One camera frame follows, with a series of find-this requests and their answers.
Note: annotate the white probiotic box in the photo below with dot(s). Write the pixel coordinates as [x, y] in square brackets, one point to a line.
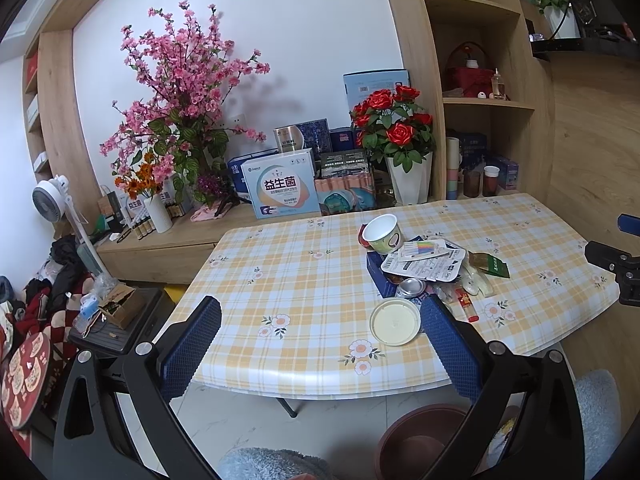
[282, 184]

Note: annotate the wooden shelf unit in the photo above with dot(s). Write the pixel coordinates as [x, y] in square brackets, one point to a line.
[516, 118]

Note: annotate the cardboard box on case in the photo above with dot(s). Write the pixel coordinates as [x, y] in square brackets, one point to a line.
[122, 304]

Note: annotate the teal patterned gift box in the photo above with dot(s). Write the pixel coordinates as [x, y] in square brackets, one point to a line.
[348, 193]

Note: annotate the colourful striped card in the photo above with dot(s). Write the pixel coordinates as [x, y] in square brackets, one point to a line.
[422, 249]

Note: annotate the grey fluffy slipper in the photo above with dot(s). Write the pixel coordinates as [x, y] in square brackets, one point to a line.
[599, 406]

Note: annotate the stack of pastel cups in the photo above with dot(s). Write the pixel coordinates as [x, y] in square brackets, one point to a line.
[452, 165]

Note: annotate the pink blossom artificial plant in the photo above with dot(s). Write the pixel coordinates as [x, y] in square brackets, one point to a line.
[191, 72]

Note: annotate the red rose bouquet white vase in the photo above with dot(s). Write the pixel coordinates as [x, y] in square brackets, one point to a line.
[393, 129]

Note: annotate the white printed blister pack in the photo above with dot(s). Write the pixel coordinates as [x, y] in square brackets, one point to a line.
[441, 269]

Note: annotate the brown plastic trash bin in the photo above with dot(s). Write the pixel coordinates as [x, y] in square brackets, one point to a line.
[413, 443]

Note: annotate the orange flowers white vase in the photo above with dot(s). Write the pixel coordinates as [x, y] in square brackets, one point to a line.
[142, 174]

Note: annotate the red white paper cup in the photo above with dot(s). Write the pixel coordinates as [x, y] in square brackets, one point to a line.
[490, 180]

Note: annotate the crushed red soda can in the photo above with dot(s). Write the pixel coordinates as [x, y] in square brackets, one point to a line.
[361, 241]

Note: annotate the round white plastic lid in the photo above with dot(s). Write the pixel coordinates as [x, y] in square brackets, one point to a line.
[395, 322]

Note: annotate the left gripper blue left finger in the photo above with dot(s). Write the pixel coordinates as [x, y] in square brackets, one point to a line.
[183, 346]

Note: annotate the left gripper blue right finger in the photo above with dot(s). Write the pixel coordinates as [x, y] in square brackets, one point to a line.
[457, 356]

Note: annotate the white desk fan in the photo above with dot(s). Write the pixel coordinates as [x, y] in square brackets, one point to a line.
[53, 201]

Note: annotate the crushed silver can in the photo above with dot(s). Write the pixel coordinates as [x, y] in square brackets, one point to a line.
[410, 288]

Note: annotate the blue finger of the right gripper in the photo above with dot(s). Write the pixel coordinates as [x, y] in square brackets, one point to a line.
[628, 224]

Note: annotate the light blue flat box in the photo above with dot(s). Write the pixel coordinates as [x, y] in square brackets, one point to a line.
[359, 86]

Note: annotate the green tea packet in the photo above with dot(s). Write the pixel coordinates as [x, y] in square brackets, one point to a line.
[489, 264]

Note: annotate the red lighter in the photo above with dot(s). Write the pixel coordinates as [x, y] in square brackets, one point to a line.
[467, 306]

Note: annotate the blue paper coffee bag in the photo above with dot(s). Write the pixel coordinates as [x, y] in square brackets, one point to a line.
[384, 282]

